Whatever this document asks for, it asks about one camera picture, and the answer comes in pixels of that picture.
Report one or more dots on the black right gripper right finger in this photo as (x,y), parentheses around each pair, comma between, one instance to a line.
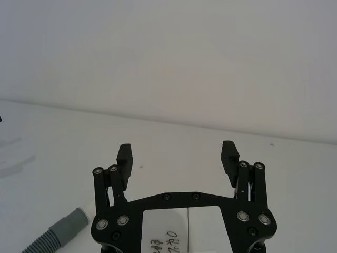
(229,163)

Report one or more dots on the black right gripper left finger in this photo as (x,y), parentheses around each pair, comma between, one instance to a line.
(124,163)

